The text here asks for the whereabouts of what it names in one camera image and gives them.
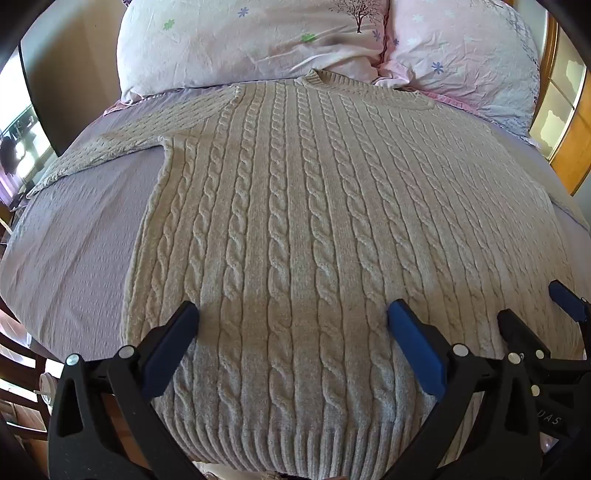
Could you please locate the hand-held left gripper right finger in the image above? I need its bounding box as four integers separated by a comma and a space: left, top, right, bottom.
383, 299, 548, 480

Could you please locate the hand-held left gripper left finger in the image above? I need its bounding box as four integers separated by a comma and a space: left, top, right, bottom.
46, 300, 204, 480

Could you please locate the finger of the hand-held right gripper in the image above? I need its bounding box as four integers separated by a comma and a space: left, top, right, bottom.
497, 309, 555, 366
548, 279, 591, 324

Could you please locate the beige cable-knit sweater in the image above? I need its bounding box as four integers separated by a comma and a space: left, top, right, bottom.
27, 69, 583, 477

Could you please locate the purple bed sheet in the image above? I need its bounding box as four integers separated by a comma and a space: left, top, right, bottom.
0, 85, 591, 361

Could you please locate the dark wooden chair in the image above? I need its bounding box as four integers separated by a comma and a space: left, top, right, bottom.
0, 295, 62, 437

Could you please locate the wooden headboard with panels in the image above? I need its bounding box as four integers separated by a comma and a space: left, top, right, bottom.
526, 9, 591, 195

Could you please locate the window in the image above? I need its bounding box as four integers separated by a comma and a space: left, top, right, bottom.
0, 51, 52, 204

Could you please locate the pink flower print pillow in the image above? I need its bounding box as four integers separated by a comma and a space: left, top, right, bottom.
373, 0, 542, 140

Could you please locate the tree print pillow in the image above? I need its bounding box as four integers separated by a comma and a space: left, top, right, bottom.
116, 0, 391, 105

